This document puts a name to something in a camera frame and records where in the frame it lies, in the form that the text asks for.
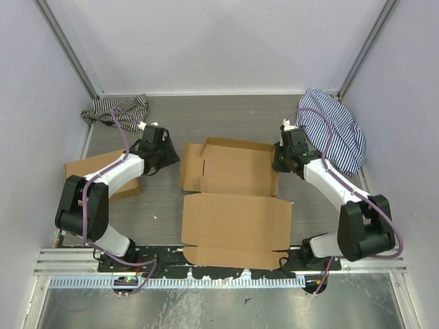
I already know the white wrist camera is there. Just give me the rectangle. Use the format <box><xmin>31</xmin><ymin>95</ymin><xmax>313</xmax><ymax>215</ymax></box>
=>
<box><xmin>137</xmin><ymin>121</ymin><xmax>158</xmax><ymax>132</ymax></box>
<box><xmin>281</xmin><ymin>119</ymin><xmax>298</xmax><ymax>132</ymax></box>

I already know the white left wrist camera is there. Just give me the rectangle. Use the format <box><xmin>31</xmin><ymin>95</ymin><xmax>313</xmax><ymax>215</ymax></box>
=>
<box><xmin>137</xmin><ymin>121</ymin><xmax>158</xmax><ymax>132</ymax></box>

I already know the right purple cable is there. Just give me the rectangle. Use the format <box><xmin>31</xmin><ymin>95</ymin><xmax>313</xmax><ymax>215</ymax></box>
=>
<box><xmin>283</xmin><ymin>108</ymin><xmax>404</xmax><ymax>295</ymax></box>

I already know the right aluminium frame post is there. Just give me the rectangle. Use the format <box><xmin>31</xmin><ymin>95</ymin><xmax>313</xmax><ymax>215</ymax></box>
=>
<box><xmin>337</xmin><ymin>0</ymin><xmax>399</xmax><ymax>101</ymax></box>

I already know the aluminium frame post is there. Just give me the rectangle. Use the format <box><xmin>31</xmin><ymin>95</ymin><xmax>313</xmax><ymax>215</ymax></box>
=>
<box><xmin>337</xmin><ymin>0</ymin><xmax>399</xmax><ymax>101</ymax></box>
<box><xmin>34</xmin><ymin>1</ymin><xmax>105</xmax><ymax>99</ymax></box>

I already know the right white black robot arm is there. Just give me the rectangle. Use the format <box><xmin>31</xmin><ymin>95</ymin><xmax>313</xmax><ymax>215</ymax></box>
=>
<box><xmin>272</xmin><ymin>121</ymin><xmax>396</xmax><ymax>271</ymax></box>

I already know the aluminium front rail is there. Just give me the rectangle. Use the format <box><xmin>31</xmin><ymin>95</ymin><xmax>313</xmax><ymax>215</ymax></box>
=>
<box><xmin>34</xmin><ymin>245</ymin><xmax>407</xmax><ymax>276</ymax></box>

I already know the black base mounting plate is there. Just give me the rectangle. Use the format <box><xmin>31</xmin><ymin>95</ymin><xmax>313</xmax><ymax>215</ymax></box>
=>
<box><xmin>93</xmin><ymin>245</ymin><xmax>342</xmax><ymax>280</ymax></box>

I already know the left aluminium frame post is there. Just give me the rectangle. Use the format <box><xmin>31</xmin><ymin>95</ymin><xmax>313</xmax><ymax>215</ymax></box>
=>
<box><xmin>34</xmin><ymin>1</ymin><xmax>105</xmax><ymax>99</ymax></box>

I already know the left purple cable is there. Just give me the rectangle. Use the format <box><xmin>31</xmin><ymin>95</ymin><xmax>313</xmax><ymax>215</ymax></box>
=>
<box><xmin>82</xmin><ymin>108</ymin><xmax>158</xmax><ymax>298</ymax></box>

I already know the white slotted cable duct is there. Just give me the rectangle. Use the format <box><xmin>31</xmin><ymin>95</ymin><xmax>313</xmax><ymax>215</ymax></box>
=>
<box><xmin>48</xmin><ymin>275</ymin><xmax>306</xmax><ymax>290</ymax></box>

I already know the brown cardboard box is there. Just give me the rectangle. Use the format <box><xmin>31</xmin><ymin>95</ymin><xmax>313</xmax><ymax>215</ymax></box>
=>
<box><xmin>64</xmin><ymin>149</ymin><xmax>141</xmax><ymax>203</ymax></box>
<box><xmin>180</xmin><ymin>137</ymin><xmax>292</xmax><ymax>269</ymax></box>

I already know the blue white striped cloth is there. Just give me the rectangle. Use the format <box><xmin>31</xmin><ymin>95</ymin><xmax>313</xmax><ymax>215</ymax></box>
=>
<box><xmin>296</xmin><ymin>89</ymin><xmax>366</xmax><ymax>176</ymax></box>

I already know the black white striped cloth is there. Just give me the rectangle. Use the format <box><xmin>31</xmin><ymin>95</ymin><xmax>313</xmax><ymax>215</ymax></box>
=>
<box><xmin>80</xmin><ymin>94</ymin><xmax>149</xmax><ymax>133</ymax></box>

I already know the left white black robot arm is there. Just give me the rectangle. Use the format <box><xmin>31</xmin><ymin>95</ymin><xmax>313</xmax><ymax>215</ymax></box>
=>
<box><xmin>54</xmin><ymin>123</ymin><xmax>180</xmax><ymax>272</ymax></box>

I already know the folded brown cardboard box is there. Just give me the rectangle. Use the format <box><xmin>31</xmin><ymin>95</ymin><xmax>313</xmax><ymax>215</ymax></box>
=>
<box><xmin>64</xmin><ymin>149</ymin><xmax>141</xmax><ymax>203</ymax></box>

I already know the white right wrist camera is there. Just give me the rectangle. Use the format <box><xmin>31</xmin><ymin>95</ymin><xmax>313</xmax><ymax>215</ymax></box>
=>
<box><xmin>281</xmin><ymin>119</ymin><xmax>298</xmax><ymax>132</ymax></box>

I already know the purple cable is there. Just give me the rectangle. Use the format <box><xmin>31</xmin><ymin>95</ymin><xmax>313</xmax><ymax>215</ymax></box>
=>
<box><xmin>283</xmin><ymin>108</ymin><xmax>404</xmax><ymax>295</ymax></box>
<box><xmin>82</xmin><ymin>108</ymin><xmax>158</xmax><ymax>298</ymax></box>

